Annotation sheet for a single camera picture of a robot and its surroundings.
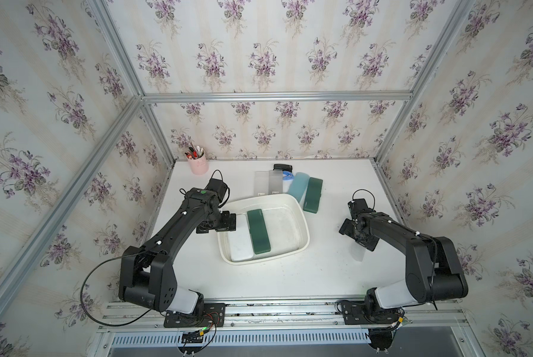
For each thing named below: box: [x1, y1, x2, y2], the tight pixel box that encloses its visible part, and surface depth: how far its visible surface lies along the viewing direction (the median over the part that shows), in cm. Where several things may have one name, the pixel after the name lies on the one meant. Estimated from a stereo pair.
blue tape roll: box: [282, 170, 295, 181], surface depth 114 cm
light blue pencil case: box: [288, 171, 310, 204], surface depth 111 cm
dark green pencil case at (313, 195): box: [302, 177, 324, 214], surface depth 106 cm
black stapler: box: [272, 163, 293, 173], surface depth 117 cm
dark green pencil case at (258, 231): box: [247, 208, 271, 255], surface depth 92 cm
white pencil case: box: [227, 214, 255, 262], surface depth 89 cm
